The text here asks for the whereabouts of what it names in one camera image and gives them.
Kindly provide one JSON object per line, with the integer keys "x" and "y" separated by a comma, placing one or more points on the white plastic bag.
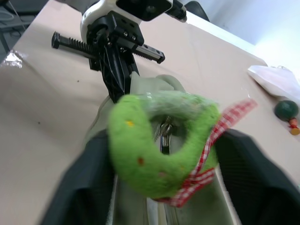
{"x": 276, "y": 79}

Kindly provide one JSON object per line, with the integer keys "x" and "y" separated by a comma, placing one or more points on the silver metal zipper pull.
{"x": 165, "y": 140}

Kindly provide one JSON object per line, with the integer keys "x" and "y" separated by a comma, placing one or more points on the dark background equipment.
{"x": 14, "y": 16}

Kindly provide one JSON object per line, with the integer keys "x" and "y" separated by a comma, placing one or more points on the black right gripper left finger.
{"x": 89, "y": 182}

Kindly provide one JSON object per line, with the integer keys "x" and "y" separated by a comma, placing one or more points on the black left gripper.
{"x": 122, "y": 25}

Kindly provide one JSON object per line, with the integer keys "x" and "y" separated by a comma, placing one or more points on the dark chair back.
{"x": 197, "y": 8}

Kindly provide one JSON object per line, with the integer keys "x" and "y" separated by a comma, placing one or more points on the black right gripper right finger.
{"x": 255, "y": 178}

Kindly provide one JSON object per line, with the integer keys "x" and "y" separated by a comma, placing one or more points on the dark green ball toy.
{"x": 284, "y": 110}

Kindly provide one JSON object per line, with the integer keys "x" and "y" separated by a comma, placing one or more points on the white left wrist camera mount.
{"x": 93, "y": 14}

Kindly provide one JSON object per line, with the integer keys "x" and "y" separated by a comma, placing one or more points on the pale green zipper pouch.
{"x": 150, "y": 84}

